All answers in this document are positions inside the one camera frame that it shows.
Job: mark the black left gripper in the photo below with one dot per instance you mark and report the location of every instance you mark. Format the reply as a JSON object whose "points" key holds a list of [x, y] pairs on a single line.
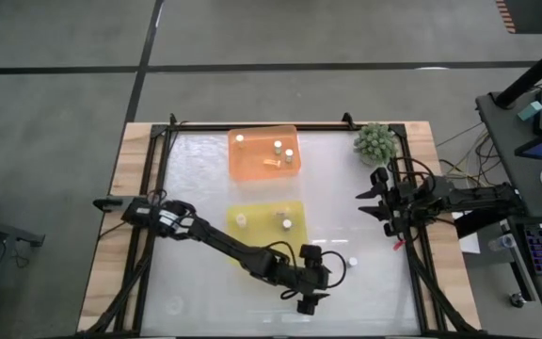
{"points": [[309, 279]]}

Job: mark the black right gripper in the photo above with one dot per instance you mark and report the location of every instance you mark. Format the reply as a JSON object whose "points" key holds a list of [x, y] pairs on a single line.
{"points": [[391, 205]]}

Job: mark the small clear pill bottle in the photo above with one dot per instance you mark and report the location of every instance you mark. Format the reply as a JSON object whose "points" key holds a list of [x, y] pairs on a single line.
{"points": [[281, 214]]}

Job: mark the small white bottle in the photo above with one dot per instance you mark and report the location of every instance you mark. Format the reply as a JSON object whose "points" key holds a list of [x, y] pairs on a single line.
{"points": [[289, 154], [278, 147]]}

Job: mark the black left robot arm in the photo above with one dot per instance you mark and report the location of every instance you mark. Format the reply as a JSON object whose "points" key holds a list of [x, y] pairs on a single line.
{"points": [[224, 242]]}

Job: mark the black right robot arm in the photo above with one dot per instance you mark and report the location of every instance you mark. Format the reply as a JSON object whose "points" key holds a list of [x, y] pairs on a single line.
{"points": [[468, 200]]}

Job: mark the yellow translucent plastic bin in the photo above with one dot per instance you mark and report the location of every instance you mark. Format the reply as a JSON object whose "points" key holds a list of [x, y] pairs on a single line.
{"points": [[261, 240]]}

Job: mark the orange translucent plastic bin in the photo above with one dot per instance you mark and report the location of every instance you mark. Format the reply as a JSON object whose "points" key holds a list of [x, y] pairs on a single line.
{"points": [[257, 165]]}

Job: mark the small green potted plant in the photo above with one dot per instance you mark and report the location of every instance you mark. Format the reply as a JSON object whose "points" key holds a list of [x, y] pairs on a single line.
{"points": [[375, 141]]}

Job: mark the white paper sheet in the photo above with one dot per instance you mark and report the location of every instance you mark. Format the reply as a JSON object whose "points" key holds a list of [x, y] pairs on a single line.
{"points": [[469, 244]]}

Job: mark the clear plastic water bottle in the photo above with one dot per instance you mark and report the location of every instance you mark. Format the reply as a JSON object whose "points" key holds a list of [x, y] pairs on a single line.
{"points": [[504, 242]]}

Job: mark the grey side desk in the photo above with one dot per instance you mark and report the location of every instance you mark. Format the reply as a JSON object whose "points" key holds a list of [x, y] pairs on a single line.
{"points": [[501, 132]]}

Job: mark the black caster wheel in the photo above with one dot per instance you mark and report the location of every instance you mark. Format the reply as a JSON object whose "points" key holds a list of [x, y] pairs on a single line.
{"points": [[517, 300]]}

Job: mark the small teal box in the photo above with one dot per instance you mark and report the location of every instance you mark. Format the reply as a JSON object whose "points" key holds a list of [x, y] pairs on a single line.
{"points": [[530, 110]]}

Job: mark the black slanted pole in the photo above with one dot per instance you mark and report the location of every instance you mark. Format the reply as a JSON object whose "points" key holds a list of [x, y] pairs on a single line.
{"points": [[534, 73]]}

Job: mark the dark mat with orange edges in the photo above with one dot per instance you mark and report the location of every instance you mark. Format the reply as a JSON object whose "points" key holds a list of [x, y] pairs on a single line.
{"points": [[534, 16]]}

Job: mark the black aluminium table frame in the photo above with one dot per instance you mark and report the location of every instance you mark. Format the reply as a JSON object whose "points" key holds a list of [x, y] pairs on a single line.
{"points": [[275, 127]]}

